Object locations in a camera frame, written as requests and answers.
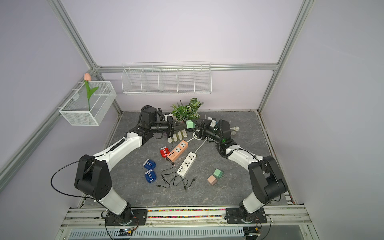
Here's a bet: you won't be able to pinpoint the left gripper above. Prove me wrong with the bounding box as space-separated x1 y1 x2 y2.
151 116 187 138

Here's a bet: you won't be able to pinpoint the green USB charger cube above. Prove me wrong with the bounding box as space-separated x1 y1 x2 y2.
186 120 196 129

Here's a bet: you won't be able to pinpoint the black USB cable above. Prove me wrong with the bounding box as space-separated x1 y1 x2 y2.
159 155 193 190

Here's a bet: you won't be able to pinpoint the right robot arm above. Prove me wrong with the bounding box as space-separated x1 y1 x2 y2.
187 119 288 223

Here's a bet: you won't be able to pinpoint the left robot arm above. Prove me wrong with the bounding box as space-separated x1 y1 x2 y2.
74 105 187 225

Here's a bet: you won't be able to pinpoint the blue electric shaver upper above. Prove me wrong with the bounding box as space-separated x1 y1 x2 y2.
143 159 156 170

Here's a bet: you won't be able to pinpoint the blue electric shaver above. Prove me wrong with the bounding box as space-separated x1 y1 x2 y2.
143 159 156 170
145 170 157 183

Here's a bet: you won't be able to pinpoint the blue electric shaver lower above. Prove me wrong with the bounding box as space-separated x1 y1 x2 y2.
145 170 157 183

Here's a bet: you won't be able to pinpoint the white gardening glove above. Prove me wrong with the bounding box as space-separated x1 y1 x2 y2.
166 115 188 143

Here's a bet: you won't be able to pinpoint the potted green plant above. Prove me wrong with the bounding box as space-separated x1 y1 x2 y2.
172 98 204 122

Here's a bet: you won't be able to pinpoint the orange power strip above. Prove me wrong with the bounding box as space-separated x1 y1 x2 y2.
167 141 189 163

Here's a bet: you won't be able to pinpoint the white power strip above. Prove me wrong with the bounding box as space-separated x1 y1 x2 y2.
177 152 197 178

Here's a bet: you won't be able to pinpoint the green charger cube lower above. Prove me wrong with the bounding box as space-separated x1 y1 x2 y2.
213 169 224 179

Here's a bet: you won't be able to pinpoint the pink charger cube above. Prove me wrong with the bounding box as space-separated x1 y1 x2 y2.
207 175 218 186

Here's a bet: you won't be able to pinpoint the artificial pink tulip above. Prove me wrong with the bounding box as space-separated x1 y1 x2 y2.
84 73 99 111

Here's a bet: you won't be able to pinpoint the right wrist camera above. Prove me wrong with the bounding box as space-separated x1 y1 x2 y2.
208 117 217 128

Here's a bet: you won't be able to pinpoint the white coiled power cords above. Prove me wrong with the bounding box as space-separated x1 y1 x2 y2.
185 113 241 154

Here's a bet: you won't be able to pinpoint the white wire wall shelf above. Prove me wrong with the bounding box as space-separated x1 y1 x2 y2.
121 62 212 95

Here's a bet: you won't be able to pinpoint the black USB cable spare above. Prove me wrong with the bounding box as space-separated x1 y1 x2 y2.
157 172 197 191

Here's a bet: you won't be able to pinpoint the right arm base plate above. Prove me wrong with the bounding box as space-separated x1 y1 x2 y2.
224 207 267 224

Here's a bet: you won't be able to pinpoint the white mesh wall basket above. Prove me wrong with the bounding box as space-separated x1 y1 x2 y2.
59 81 117 126

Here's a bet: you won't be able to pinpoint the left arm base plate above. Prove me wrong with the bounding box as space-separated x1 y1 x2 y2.
105 209 148 227

